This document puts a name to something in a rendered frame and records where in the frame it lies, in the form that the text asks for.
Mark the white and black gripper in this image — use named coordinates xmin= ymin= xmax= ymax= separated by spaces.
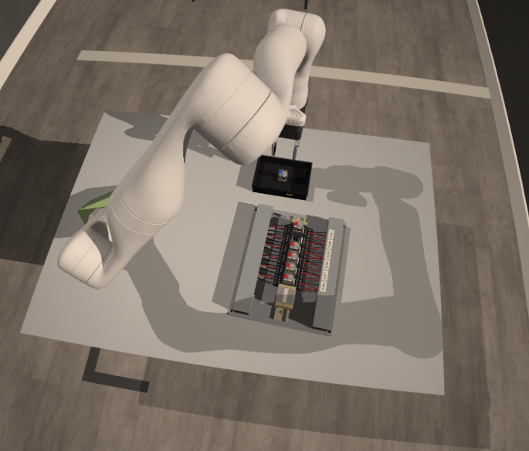
xmin=272 ymin=84 xmax=308 ymax=160

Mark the grey relay with red button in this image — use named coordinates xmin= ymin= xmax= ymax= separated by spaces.
xmin=287 ymin=251 xmax=299 ymax=263
xmin=282 ymin=272 xmax=295 ymax=286
xmin=284 ymin=261 xmax=297 ymax=274
xmin=292 ymin=220 xmax=304 ymax=234
xmin=289 ymin=240 xmax=301 ymax=252

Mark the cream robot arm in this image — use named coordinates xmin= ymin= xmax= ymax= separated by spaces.
xmin=57 ymin=8 xmax=326 ymax=289

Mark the black parts tray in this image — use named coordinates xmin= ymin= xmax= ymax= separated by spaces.
xmin=253 ymin=155 xmax=312 ymax=200

